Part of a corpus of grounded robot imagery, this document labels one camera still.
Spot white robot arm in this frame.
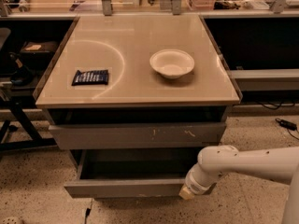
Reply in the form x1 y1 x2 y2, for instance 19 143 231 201
179 146 299 224

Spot grey top drawer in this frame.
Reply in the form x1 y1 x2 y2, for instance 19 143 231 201
50 122 226 149

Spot grey drawer cabinet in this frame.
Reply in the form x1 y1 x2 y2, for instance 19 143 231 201
36 15 240 164

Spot white bowl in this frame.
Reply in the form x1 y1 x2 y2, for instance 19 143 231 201
149 49 194 79

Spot dark blue snack packet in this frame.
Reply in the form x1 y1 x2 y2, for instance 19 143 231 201
72 70 109 86

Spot black metal stand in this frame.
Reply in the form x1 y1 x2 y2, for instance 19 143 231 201
0 91 56 152

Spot white perforated floor object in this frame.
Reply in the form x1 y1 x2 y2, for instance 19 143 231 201
0 217 23 224

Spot dark box with label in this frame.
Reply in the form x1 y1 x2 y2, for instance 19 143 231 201
20 41 58 61

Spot black floor cable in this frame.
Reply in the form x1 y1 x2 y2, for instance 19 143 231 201
82 198 94 224

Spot black power adapter with cable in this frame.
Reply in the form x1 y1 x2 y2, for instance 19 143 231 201
276 118 299 140

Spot grey shelf rail right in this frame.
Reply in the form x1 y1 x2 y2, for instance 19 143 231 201
231 69 299 91

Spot grey metal post left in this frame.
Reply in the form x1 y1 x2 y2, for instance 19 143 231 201
98 0 113 17

